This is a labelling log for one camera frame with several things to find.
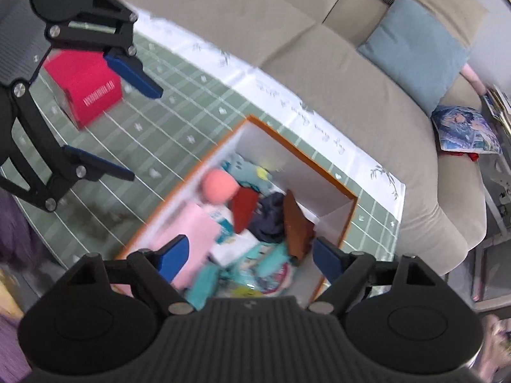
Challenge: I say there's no brown leather pouch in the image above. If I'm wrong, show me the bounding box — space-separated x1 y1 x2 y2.
283 189 315 263

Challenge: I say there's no dark navy cloth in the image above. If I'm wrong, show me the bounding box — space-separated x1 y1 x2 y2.
248 192 286 243

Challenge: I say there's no pink foam ball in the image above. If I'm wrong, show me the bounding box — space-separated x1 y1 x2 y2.
201 168 240 205

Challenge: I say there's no teal plush with yellow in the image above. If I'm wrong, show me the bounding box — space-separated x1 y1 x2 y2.
221 153 272 195

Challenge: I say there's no blue anime print pillow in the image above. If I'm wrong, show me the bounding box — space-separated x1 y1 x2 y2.
431 106 501 155

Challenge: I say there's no red cardboard box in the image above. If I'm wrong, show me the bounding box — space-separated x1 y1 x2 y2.
43 50 122 130

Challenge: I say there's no light blue cushion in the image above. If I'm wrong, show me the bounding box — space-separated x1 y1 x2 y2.
358 0 469 117

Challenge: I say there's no white tissue packet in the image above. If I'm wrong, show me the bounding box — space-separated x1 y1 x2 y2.
203 204 259 268

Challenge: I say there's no orange rimmed white box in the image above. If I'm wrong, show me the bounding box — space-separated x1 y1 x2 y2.
127 117 357 308

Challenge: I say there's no teal plush doll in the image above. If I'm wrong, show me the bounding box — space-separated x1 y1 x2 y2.
184 242 295 310

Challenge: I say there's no beige sofa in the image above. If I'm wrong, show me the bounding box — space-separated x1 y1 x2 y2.
124 0 487 275

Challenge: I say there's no red fabric piece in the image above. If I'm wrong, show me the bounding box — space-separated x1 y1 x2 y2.
230 187 259 234

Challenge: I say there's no green grid tablecloth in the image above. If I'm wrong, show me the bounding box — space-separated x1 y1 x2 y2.
20 16 405 268

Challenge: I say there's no purple fuzzy blanket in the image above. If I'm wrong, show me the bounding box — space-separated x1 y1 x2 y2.
1 190 42 382

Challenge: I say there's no pink folded cloth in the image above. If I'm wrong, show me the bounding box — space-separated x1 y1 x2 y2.
119 201 222 289

